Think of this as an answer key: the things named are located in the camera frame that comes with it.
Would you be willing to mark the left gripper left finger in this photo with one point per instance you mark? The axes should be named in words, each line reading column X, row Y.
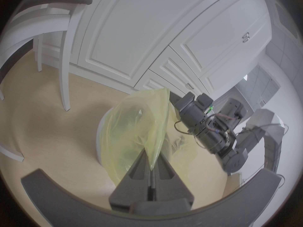
column 136, row 181

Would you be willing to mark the white trash bin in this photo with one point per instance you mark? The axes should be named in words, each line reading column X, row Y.
column 100, row 145

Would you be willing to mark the white chair with grey seat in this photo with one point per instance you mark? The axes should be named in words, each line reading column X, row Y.
column 65, row 55

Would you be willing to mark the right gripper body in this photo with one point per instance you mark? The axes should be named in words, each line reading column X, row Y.
column 201, row 126

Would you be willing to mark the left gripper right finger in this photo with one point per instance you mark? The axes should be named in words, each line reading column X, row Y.
column 169, row 185

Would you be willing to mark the yellow plastic bag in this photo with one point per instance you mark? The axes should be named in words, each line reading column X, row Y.
column 132, row 117

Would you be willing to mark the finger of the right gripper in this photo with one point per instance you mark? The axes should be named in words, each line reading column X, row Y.
column 174, row 99

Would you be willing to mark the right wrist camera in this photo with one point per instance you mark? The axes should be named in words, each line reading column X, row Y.
column 205, row 100

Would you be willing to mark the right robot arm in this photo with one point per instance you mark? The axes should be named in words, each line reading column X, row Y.
column 234, row 162

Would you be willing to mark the white wardrobe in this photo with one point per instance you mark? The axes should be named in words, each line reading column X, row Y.
column 146, row 32

